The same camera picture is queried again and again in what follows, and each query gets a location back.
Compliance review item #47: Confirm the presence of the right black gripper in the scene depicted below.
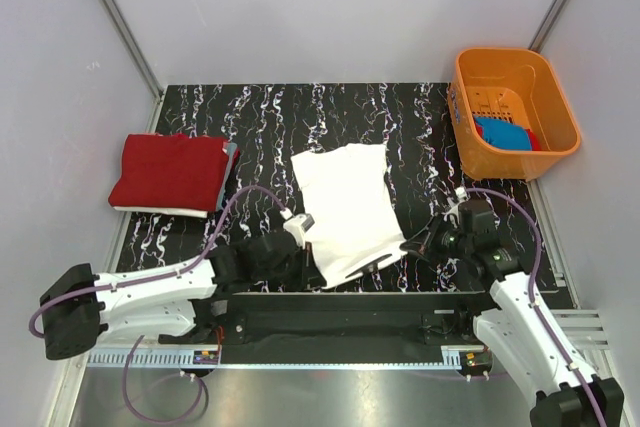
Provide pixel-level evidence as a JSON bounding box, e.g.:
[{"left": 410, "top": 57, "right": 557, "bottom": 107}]
[{"left": 400, "top": 212, "right": 473, "bottom": 266}]

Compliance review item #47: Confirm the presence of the white t shirt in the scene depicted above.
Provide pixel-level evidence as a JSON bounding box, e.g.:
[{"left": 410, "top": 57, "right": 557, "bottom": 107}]
[
  {"left": 114, "top": 206, "right": 209, "bottom": 219},
  {"left": 291, "top": 143, "right": 405, "bottom": 289}
]

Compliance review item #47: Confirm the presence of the red t shirt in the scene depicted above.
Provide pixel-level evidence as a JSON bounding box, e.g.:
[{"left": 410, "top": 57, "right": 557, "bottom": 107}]
[
  {"left": 108, "top": 134, "right": 229, "bottom": 213},
  {"left": 526, "top": 129, "right": 542, "bottom": 151}
]

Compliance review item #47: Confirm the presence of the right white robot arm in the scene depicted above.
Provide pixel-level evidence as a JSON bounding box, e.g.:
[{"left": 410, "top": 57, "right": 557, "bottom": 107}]
[{"left": 401, "top": 199, "right": 625, "bottom": 426}]

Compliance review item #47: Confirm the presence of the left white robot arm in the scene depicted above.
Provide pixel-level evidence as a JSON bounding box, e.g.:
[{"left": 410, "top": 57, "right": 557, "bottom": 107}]
[{"left": 36, "top": 231, "right": 326, "bottom": 361}]

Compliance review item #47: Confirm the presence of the blue t shirt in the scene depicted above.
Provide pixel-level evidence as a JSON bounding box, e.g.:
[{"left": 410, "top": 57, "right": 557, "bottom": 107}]
[{"left": 474, "top": 117, "right": 533, "bottom": 151}]

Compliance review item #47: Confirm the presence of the red t shirt in basket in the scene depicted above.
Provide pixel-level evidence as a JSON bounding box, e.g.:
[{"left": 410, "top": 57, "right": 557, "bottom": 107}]
[{"left": 526, "top": 129, "right": 542, "bottom": 151}]

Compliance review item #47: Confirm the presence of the folded grey t shirt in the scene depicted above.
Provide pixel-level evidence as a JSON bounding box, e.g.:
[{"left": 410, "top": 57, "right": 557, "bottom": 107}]
[{"left": 222, "top": 142, "right": 239, "bottom": 187}]

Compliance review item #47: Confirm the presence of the orange plastic basket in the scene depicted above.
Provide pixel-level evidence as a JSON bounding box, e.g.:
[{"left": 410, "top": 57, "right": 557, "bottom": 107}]
[{"left": 448, "top": 47, "right": 581, "bottom": 181}]

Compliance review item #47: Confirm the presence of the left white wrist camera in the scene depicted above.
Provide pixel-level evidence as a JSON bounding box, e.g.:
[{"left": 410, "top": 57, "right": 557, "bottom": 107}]
[{"left": 283, "top": 213, "right": 315, "bottom": 247}]

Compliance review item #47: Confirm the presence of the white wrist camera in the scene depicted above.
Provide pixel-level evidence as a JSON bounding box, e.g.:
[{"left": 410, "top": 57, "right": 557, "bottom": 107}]
[
  {"left": 444, "top": 186, "right": 469, "bottom": 223},
  {"left": 283, "top": 213, "right": 315, "bottom": 247}
]

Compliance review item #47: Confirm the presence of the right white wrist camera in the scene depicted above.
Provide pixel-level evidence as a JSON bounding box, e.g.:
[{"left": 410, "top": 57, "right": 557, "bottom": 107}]
[{"left": 444, "top": 186, "right": 469, "bottom": 223}]

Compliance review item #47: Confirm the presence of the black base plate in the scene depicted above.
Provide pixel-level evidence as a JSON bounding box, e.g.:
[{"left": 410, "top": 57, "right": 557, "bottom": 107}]
[{"left": 159, "top": 293, "right": 490, "bottom": 356}]

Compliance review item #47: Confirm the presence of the grey slotted cable duct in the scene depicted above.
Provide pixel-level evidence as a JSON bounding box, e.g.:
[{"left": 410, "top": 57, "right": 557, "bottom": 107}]
[{"left": 87, "top": 345, "right": 461, "bottom": 370}]

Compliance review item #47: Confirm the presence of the left corner aluminium post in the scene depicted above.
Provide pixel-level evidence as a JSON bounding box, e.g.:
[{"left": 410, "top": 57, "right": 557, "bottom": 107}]
[{"left": 69, "top": 0, "right": 166, "bottom": 101}]

